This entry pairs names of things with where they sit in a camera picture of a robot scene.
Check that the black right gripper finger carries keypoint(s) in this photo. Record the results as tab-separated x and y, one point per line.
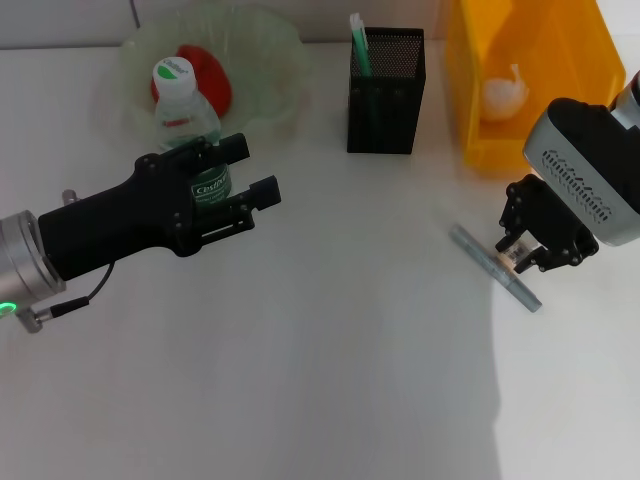
512	220
550	257

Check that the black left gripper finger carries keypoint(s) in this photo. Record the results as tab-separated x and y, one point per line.
220	147
250	200

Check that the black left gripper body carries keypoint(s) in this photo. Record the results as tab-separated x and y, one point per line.
120	225

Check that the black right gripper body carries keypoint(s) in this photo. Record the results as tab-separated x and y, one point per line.
550	215

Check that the beige eraser with barcode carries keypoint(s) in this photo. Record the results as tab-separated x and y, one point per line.
517	254

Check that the grey marker pen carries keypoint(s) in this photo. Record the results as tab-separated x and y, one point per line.
487	262

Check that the clear green-label water bottle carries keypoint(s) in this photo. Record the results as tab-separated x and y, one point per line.
175	105

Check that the white paper ball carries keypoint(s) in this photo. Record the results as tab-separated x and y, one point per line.
502	97

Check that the green pen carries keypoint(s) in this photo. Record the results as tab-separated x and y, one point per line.
361	50

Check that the red round fruit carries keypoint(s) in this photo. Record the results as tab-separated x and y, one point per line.
215	85

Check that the green glass fruit plate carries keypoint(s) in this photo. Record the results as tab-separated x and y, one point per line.
270	70

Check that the black mesh pen holder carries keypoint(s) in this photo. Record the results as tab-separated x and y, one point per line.
385	115

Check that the yellow plastic storage bin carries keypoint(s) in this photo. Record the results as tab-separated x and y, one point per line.
500	145

